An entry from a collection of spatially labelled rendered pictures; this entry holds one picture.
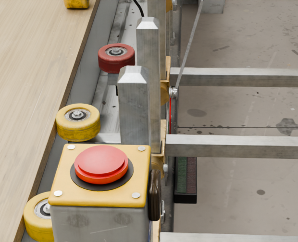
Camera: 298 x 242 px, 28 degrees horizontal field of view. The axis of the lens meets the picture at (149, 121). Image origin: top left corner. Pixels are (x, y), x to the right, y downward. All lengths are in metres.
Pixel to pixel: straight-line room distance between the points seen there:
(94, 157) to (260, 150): 0.69
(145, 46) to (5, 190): 0.31
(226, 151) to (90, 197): 0.70
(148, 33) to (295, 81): 0.48
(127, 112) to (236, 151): 0.43
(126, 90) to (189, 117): 2.03
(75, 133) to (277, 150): 0.37
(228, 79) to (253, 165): 1.17
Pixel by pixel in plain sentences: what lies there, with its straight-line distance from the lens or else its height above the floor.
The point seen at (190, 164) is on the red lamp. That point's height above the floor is 0.70.
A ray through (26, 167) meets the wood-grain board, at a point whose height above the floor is 0.90.
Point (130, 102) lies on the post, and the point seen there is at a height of 1.13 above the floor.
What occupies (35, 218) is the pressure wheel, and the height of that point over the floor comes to 0.91.
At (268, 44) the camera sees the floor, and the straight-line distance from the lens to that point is 3.39.
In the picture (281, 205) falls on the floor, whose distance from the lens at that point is 2.29.
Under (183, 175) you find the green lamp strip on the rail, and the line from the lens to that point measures 1.27.
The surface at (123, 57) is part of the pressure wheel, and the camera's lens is 1.28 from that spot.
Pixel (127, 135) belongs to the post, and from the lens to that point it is 0.73.
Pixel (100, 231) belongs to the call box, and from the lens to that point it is 0.45.
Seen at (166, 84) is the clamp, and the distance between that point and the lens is 1.26.
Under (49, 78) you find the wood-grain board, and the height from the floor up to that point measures 0.90.
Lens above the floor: 1.50
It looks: 34 degrees down
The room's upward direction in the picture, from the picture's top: 1 degrees counter-clockwise
